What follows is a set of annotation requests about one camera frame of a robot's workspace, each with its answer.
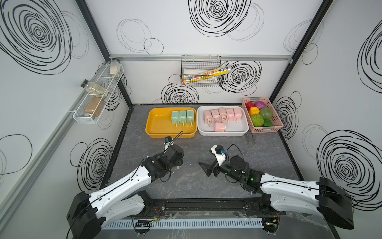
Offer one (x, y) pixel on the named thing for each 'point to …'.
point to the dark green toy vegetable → (267, 122)
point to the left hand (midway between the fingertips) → (177, 154)
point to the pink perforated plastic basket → (260, 115)
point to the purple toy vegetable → (260, 104)
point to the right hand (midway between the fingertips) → (205, 158)
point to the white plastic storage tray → (233, 128)
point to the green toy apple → (266, 113)
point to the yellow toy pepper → (254, 110)
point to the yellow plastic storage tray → (161, 122)
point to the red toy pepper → (249, 105)
